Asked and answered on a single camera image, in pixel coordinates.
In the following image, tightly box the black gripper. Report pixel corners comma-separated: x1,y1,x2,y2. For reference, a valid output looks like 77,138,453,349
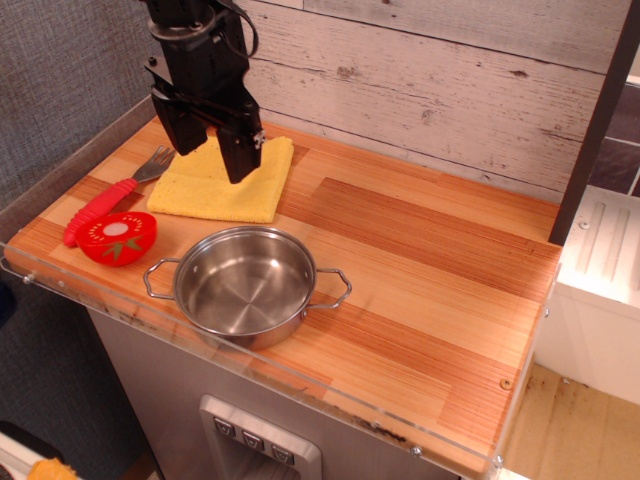
146,22,264,184

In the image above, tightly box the yellow cloth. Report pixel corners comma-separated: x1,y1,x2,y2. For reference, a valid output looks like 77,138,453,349
147,136,294,224

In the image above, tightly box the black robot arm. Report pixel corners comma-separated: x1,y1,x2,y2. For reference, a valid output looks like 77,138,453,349
145,0,264,184

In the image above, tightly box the red toy tomato half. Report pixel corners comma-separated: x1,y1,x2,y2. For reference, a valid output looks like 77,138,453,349
76,212,157,267

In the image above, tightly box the clear acrylic table guard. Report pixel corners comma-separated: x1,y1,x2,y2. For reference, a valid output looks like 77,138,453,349
5,233,559,479

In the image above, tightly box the grey toy fridge cabinet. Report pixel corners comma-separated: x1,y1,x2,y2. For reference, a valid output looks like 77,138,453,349
90,311,454,479

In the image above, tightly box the silver dispenser button panel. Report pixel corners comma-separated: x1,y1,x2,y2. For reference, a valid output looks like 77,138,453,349
199,395,323,480

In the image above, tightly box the yellow object bottom left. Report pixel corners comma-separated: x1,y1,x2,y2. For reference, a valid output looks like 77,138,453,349
26,458,78,480

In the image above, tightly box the white toy sink unit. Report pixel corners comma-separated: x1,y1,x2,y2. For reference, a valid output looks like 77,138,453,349
534,187,639,403

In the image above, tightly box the fork with red handle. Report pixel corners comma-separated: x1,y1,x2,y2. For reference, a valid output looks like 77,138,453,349
62,146,176,247

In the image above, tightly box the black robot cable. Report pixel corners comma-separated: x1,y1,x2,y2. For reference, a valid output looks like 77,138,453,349
219,0,259,59

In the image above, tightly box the steel pot with handles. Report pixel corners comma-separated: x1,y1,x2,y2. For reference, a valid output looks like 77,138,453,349
143,226,352,351

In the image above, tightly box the dark right shelf post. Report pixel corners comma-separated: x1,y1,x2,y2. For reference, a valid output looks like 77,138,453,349
548,0,639,246

